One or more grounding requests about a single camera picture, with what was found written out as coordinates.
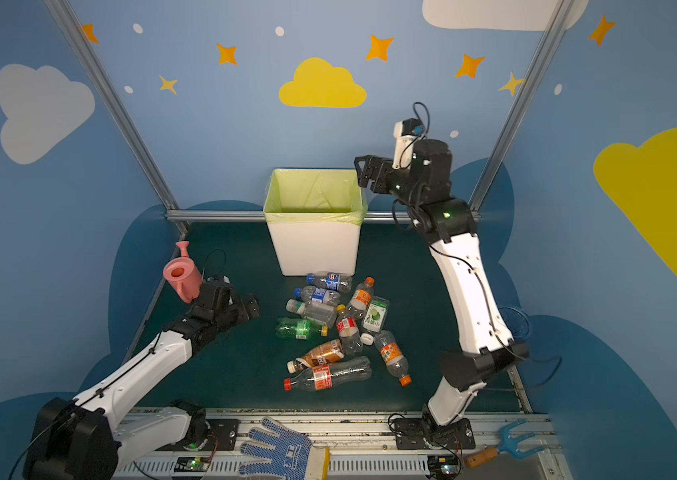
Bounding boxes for green soda bottle yellow cap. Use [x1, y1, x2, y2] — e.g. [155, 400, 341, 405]
[276, 317, 328, 340]

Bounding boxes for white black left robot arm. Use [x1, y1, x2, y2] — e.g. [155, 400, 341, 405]
[14, 275, 260, 479]

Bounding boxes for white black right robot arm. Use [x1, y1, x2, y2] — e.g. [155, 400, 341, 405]
[354, 139, 529, 427]

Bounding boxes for green bin liner bag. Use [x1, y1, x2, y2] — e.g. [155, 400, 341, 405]
[264, 169, 367, 226]

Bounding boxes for white plastic trash bin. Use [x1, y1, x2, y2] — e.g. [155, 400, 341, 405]
[268, 222, 360, 276]

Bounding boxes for pink watering can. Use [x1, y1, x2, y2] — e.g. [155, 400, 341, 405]
[162, 241, 202, 304]

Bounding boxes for clear bottle blue label middle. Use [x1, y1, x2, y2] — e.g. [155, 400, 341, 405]
[294, 285, 340, 307]

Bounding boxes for clear white cap wide bottle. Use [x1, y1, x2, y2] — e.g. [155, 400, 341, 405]
[286, 299, 338, 328]

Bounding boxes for crumpled clear blue label bottle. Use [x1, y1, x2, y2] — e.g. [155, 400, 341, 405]
[306, 272, 352, 294]

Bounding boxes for amber tea bottle white cap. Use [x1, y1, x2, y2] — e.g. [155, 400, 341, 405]
[286, 340, 345, 374]

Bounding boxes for clear cola bottle red label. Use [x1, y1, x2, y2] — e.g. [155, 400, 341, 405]
[284, 356, 372, 392]

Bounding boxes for yellow cap red label bottle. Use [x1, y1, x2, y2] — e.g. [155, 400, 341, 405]
[336, 304, 363, 357]

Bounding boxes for orange cap clear bottle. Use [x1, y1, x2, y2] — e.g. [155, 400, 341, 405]
[346, 277, 374, 322]

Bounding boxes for square bottle lime label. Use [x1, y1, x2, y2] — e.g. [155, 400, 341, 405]
[362, 296, 390, 334]

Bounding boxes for green circuit board left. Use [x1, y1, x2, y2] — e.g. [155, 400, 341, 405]
[174, 457, 210, 474]

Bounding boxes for small bottle orange label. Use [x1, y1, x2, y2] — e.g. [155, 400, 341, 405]
[374, 330, 412, 386]

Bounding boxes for blue dotted work glove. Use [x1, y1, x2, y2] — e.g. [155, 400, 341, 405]
[238, 417, 312, 479]

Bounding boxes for circuit board right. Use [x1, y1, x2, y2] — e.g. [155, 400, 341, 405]
[426, 455, 462, 480]

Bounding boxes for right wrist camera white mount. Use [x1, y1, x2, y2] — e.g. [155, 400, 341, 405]
[392, 118, 424, 170]

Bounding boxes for aluminium frame back rail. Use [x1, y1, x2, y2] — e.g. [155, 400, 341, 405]
[165, 209, 481, 224]

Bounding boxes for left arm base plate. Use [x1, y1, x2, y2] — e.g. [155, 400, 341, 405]
[158, 418, 240, 453]

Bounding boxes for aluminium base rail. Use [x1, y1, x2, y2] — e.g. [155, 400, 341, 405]
[114, 409, 573, 479]

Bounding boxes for aluminium frame right post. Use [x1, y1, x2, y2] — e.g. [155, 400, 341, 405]
[468, 0, 576, 218]

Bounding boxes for aluminium frame post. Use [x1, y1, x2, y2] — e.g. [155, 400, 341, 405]
[44, 0, 180, 211]
[468, 0, 576, 218]

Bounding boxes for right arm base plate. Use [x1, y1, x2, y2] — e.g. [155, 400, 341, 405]
[387, 416, 476, 451]

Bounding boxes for blue garden fork wooden handle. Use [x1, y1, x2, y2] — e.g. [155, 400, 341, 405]
[465, 420, 544, 468]

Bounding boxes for aluminium frame left post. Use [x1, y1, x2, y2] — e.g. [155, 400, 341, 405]
[44, 0, 180, 211]

